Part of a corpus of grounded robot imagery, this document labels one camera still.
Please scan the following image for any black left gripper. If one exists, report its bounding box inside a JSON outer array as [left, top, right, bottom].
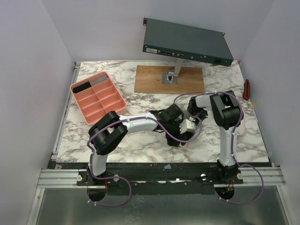
[[164, 120, 187, 147]]

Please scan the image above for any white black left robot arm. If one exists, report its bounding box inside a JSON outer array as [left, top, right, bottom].
[[88, 104, 196, 185]]

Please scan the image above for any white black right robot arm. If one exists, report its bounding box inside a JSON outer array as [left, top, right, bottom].
[[187, 90, 244, 184]]

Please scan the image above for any metal support stand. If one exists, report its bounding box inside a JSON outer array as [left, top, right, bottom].
[[162, 59, 183, 85]]

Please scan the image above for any white pink-trimmed cloth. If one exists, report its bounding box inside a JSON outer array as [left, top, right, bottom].
[[237, 116, 246, 136]]

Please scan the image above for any wooden base board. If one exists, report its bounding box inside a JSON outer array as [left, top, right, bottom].
[[134, 65, 205, 94]]

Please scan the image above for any red black utility knife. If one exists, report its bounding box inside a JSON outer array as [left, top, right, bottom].
[[242, 79, 250, 100]]

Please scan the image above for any blue-grey rack network device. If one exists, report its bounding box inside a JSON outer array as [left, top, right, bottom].
[[142, 18, 233, 67]]

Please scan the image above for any pink compartment organizer tray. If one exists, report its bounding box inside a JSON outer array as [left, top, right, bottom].
[[70, 71, 127, 125]]

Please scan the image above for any grey striped item in tray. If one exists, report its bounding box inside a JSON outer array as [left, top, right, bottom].
[[91, 75, 108, 86]]

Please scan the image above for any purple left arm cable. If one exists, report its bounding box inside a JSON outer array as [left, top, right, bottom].
[[86, 114, 203, 207]]

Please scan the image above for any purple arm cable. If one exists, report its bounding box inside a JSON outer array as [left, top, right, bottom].
[[173, 91, 264, 204], [86, 114, 203, 207]]

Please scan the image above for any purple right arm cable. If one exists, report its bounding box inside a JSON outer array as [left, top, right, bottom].
[[173, 91, 264, 204]]

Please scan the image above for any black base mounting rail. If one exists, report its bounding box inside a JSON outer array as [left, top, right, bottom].
[[48, 160, 244, 196]]

